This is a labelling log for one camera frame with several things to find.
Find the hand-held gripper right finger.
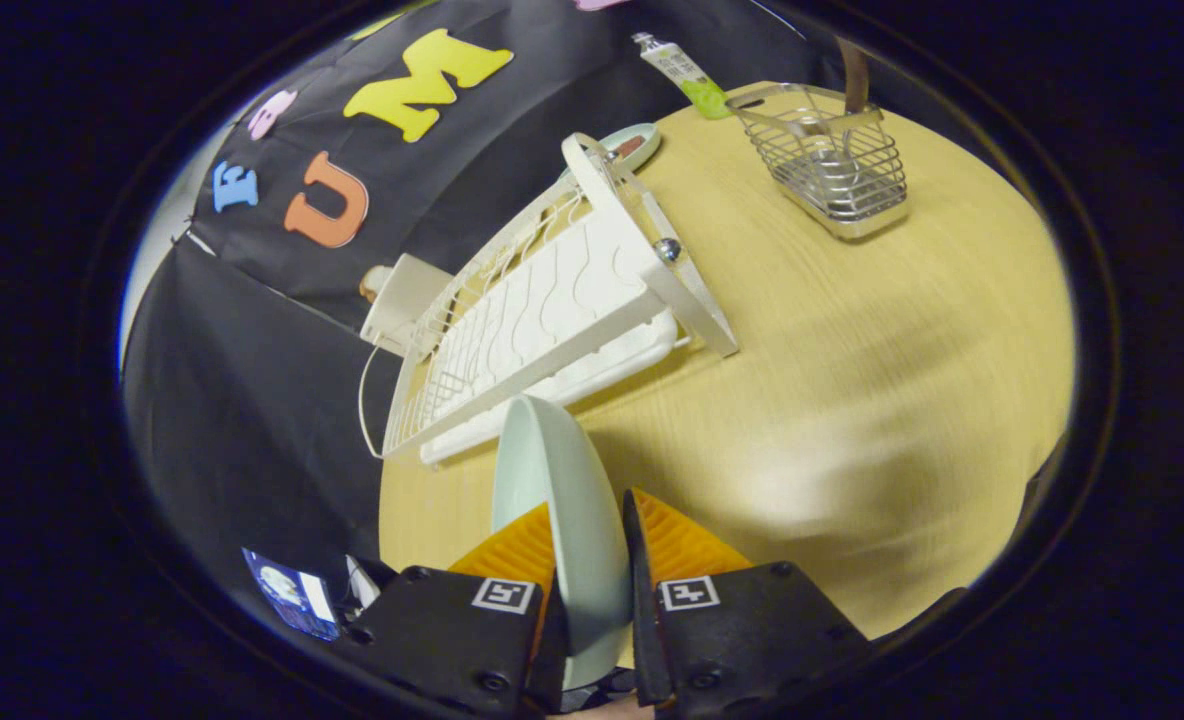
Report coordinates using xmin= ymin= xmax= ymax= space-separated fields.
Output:
xmin=620 ymin=487 xmax=871 ymax=720

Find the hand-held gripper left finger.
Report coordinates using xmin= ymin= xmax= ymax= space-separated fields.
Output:
xmin=332 ymin=502 xmax=571 ymax=720

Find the pale green plate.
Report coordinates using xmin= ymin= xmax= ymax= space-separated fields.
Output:
xmin=492 ymin=395 xmax=635 ymax=691

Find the white dish rack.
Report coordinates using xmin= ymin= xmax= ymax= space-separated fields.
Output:
xmin=382 ymin=132 xmax=741 ymax=466

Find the metal wire basket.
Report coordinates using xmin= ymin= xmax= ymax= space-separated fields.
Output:
xmin=727 ymin=83 xmax=910 ymax=241

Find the round plate with food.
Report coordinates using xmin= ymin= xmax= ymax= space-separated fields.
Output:
xmin=562 ymin=122 xmax=663 ymax=181

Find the blue printed card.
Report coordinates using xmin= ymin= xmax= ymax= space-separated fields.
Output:
xmin=242 ymin=547 xmax=341 ymax=643

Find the white toaster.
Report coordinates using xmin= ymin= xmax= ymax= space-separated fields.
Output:
xmin=360 ymin=253 xmax=456 ymax=356

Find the green label drink bottle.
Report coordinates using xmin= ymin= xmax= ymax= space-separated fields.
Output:
xmin=632 ymin=30 xmax=733 ymax=121

